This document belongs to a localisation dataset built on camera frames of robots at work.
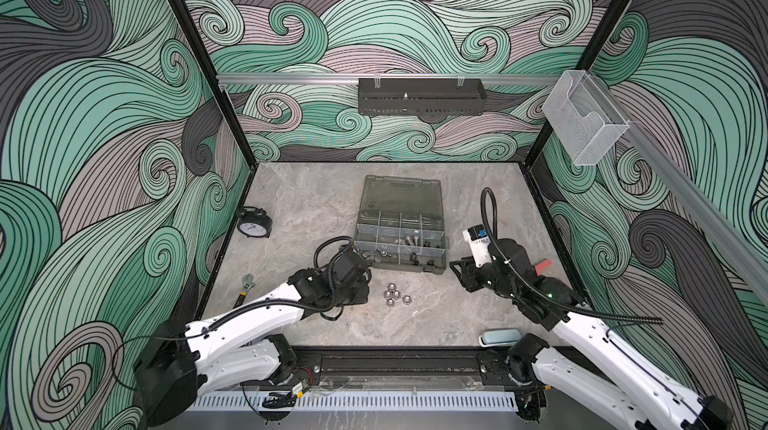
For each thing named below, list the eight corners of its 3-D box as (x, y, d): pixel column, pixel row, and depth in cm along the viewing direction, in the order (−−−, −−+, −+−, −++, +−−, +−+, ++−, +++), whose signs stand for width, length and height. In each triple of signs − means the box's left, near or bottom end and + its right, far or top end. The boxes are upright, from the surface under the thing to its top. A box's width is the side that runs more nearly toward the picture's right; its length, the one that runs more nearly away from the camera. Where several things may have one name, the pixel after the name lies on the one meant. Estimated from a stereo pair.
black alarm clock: (244, 238, 100) (232, 220, 92) (249, 224, 104) (238, 206, 96) (270, 238, 100) (261, 220, 92) (274, 224, 104) (265, 206, 96)
